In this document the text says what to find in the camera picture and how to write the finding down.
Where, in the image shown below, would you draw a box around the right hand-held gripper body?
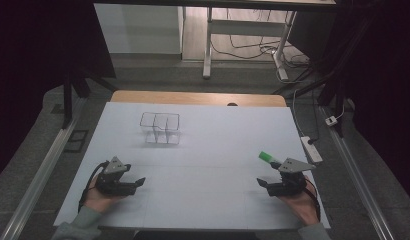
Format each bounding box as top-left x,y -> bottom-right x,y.
266,157 -> 317,198

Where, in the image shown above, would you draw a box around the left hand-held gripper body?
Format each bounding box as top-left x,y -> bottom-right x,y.
94,156 -> 138,197

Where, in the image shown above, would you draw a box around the person's left hand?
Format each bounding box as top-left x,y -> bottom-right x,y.
83,173 -> 127,214

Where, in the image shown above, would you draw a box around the person's right hand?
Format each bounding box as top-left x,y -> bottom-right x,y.
276,181 -> 321,227

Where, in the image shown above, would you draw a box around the green marker pen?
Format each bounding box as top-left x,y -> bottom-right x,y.
258,150 -> 283,168

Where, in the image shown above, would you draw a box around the white power strip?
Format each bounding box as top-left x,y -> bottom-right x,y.
299,135 -> 324,165

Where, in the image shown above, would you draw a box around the white table cover sheet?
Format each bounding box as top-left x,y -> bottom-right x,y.
53,101 -> 331,232

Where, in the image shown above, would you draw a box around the clear plastic divided organizer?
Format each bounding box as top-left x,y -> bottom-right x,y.
139,111 -> 182,146

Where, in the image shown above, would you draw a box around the black metal stand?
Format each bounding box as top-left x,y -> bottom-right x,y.
61,68 -> 119,130

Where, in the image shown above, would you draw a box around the wooden table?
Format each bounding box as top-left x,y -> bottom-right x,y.
110,89 -> 288,108

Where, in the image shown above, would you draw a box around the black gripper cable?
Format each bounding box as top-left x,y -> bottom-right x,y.
304,177 -> 323,222
77,160 -> 110,214

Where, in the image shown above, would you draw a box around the aluminium rail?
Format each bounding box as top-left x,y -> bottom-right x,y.
318,105 -> 396,240
0,96 -> 88,240

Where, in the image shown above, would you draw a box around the white floor cable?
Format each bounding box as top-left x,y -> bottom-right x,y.
275,49 -> 347,138

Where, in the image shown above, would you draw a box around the black floor cables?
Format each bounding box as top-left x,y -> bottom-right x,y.
211,8 -> 322,145

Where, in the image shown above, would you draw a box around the white desk frame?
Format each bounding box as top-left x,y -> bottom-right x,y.
202,6 -> 298,81

